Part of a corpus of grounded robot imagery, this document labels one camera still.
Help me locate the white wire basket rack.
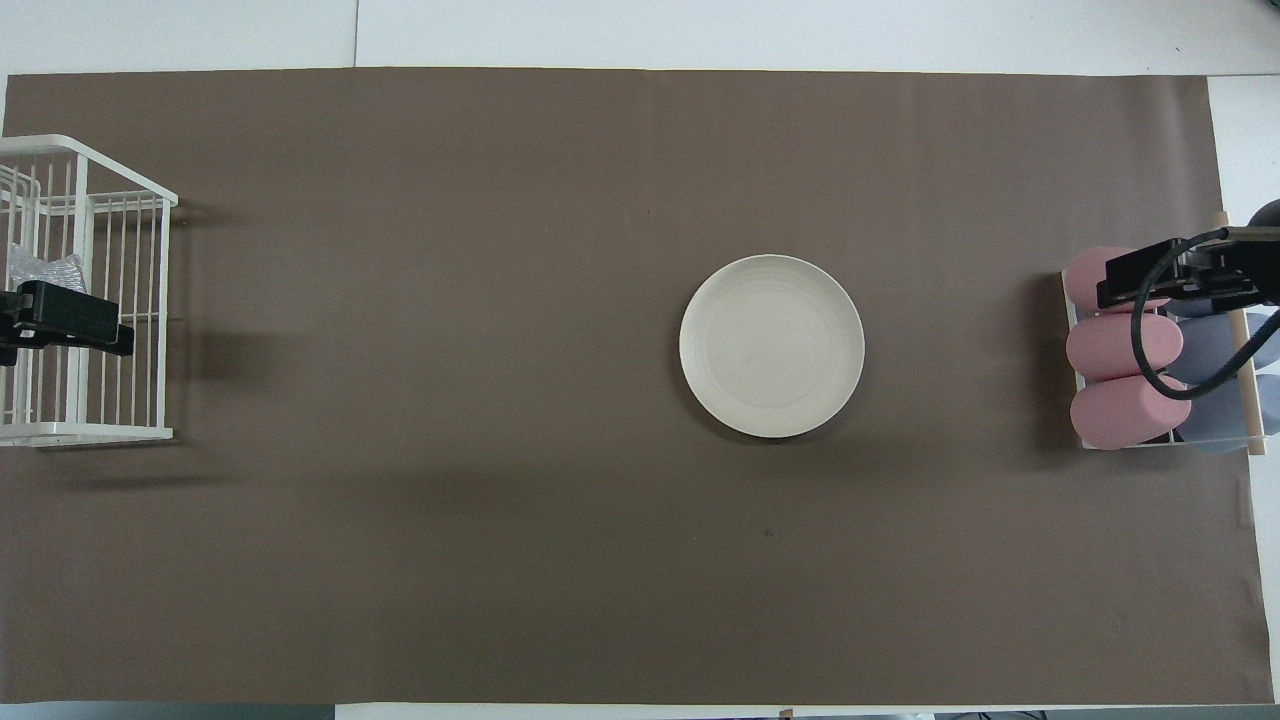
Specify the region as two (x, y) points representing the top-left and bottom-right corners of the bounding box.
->
(0, 135), (179, 447)

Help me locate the cream round plate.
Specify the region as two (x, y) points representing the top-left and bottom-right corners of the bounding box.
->
(679, 254), (866, 439)

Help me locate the silver mesh sponge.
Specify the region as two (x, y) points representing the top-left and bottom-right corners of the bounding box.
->
(8, 242), (87, 293)

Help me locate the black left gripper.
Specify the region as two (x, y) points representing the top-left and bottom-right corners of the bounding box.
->
(0, 281), (136, 367)

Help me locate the pink plastic cup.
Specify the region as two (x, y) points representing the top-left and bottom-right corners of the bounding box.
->
(1070, 374), (1193, 450)
(1066, 313), (1184, 382)
(1063, 247), (1173, 315)

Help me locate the brown table mat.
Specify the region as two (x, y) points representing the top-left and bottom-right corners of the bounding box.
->
(0, 67), (1276, 706)

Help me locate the cup rack with wooden rod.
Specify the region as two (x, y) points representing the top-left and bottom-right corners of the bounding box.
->
(1060, 210), (1269, 458)

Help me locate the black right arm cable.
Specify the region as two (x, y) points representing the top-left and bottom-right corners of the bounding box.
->
(1130, 227), (1280, 401)

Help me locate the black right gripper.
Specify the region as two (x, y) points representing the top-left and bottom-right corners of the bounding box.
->
(1097, 238), (1267, 311)

